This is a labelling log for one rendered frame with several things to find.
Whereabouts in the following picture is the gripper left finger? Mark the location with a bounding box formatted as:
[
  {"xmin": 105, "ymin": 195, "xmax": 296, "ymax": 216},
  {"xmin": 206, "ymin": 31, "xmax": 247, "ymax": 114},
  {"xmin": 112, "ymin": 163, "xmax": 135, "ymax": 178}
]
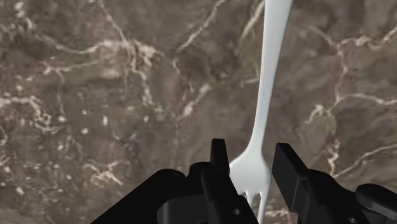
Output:
[{"xmin": 90, "ymin": 138, "xmax": 259, "ymax": 224}]

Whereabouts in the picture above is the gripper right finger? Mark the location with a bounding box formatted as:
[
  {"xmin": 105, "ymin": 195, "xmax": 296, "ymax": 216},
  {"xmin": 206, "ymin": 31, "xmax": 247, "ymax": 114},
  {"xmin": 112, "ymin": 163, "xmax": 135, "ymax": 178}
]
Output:
[{"xmin": 272, "ymin": 143, "xmax": 397, "ymax": 224}]

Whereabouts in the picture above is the white plastic fork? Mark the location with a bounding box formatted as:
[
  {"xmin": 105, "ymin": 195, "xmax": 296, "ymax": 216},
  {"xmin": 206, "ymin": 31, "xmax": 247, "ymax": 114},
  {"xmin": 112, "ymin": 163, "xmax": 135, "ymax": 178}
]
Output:
[{"xmin": 229, "ymin": 0, "xmax": 293, "ymax": 224}]

